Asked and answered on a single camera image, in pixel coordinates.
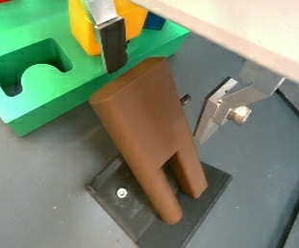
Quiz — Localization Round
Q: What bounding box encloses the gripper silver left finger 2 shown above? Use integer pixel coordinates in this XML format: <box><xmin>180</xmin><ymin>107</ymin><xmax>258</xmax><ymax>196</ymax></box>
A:
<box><xmin>85</xmin><ymin>0</ymin><xmax>128</xmax><ymax>74</ymax></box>

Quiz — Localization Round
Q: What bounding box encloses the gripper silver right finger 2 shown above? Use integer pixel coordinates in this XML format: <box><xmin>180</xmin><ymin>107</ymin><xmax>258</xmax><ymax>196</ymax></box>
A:
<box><xmin>194</xmin><ymin>61</ymin><xmax>285</xmax><ymax>144</ymax></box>

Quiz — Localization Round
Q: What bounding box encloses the brown square-circle forked block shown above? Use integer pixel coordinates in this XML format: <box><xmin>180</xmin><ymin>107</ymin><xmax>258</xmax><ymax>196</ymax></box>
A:
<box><xmin>89</xmin><ymin>56</ymin><xmax>210</xmax><ymax>226</ymax></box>

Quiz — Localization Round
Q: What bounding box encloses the black curved fixture stand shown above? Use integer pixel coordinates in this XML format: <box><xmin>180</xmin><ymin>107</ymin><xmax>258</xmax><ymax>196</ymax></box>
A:
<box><xmin>88</xmin><ymin>157</ymin><xmax>233</xmax><ymax>248</ymax></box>

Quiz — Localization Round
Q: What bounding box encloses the yellow pentagon block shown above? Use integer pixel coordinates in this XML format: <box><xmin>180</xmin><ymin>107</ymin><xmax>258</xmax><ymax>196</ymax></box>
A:
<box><xmin>69</xmin><ymin>0</ymin><xmax>149</xmax><ymax>56</ymax></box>

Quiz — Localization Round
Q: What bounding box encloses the blue hexagonal prism peg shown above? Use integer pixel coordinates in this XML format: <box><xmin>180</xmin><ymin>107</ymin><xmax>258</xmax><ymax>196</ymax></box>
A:
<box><xmin>145</xmin><ymin>13</ymin><xmax>166</xmax><ymax>30</ymax></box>

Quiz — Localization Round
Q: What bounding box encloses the green shape-sorter base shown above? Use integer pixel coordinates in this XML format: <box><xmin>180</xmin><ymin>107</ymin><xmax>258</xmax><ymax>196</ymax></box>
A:
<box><xmin>0</xmin><ymin>0</ymin><xmax>192</xmax><ymax>138</ymax></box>

